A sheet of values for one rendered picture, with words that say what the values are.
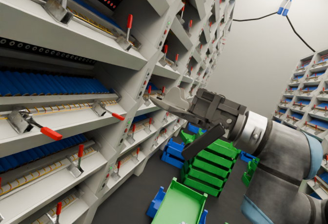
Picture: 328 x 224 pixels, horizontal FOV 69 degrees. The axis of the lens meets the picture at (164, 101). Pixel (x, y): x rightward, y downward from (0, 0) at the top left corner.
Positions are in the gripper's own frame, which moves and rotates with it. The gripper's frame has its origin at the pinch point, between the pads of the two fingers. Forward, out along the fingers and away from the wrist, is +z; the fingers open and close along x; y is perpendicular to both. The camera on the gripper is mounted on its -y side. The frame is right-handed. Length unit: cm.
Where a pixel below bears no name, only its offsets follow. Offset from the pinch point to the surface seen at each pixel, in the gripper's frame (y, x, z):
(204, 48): 44, -161, 15
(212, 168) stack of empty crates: -42, -120, -29
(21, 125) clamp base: -10.1, 23.2, 14.5
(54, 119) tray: -10.5, 13.0, 15.9
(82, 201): -48, -23, 17
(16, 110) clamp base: -8.2, 23.1, 16.3
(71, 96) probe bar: -6.5, 5.4, 18.7
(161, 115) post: -17, -93, 16
